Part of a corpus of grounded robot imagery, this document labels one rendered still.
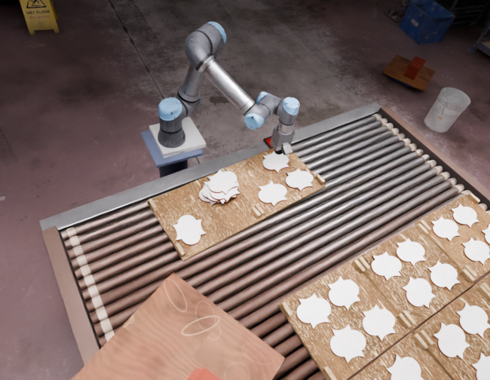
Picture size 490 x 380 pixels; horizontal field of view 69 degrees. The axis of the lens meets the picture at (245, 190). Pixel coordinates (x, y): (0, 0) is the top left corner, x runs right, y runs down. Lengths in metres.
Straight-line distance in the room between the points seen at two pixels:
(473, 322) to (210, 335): 1.08
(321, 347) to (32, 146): 2.80
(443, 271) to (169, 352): 1.22
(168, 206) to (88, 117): 2.08
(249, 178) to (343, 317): 0.78
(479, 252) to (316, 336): 0.93
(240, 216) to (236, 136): 1.80
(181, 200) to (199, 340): 0.68
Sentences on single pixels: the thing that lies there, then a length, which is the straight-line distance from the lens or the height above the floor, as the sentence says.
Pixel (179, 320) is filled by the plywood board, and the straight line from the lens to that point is 1.34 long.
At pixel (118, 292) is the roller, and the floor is 0.92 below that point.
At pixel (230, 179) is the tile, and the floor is 1.00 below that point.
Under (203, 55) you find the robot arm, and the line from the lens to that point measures 1.59.
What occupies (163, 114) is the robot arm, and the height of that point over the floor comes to 1.10.
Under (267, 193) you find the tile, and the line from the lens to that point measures 1.76.
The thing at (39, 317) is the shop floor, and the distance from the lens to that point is 2.61.
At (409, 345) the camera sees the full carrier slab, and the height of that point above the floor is 0.94.
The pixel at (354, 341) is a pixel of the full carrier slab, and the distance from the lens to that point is 1.53.
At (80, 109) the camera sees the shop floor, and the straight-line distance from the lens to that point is 3.73.
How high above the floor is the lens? 2.31
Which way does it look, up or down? 51 degrees down
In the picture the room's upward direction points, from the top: 11 degrees clockwise
